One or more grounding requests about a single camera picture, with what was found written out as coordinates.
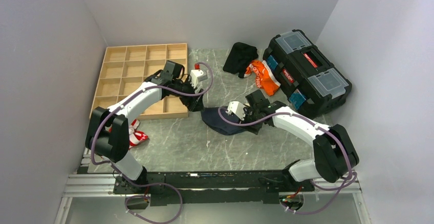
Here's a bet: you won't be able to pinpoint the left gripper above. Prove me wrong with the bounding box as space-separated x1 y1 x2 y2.
172 75 205 112

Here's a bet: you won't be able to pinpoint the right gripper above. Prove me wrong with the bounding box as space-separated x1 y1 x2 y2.
236 104 263 135

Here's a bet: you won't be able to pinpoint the navy underwear beige waistband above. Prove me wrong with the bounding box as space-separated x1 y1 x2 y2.
201 107 246 136

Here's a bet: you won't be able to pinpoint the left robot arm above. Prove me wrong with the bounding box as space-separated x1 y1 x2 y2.
85 60 213 193

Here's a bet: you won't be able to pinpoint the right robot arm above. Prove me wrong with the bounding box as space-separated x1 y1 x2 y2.
242 90 360 191

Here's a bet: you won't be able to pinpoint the orange white garment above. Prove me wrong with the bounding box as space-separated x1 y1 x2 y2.
244 60 280 96

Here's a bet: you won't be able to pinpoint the blue item by toolbox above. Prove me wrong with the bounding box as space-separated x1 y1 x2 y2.
288 89 307 110

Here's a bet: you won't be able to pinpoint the black garment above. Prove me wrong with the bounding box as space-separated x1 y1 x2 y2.
223 42 258 78

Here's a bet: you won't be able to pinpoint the black toolbox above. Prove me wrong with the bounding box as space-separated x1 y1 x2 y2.
263 30 352 119

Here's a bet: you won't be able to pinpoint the red white garment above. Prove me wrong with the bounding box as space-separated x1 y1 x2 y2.
108 119 149 150

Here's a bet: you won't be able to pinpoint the wooden compartment tray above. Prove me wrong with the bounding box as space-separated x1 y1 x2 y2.
92 43 189 109

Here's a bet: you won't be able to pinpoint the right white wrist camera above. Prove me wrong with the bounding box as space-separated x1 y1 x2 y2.
226 101 247 121

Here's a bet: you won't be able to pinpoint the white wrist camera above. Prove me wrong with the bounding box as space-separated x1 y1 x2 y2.
226 101 247 121
189 63 208 88

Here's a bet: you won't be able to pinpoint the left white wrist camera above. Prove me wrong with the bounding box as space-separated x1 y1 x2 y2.
189 63 208 88

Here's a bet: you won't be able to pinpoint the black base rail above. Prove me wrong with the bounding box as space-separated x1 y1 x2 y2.
113 170 314 207

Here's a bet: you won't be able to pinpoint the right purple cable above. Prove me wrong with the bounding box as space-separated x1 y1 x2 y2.
217 105 358 215

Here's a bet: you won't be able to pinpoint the purple cable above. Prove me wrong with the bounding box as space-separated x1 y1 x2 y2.
90 62 214 224
217 105 358 215

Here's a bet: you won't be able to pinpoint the aluminium frame rail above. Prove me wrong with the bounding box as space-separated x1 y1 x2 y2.
54 144 372 224

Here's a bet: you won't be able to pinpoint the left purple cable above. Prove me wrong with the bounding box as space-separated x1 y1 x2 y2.
90 62 214 224

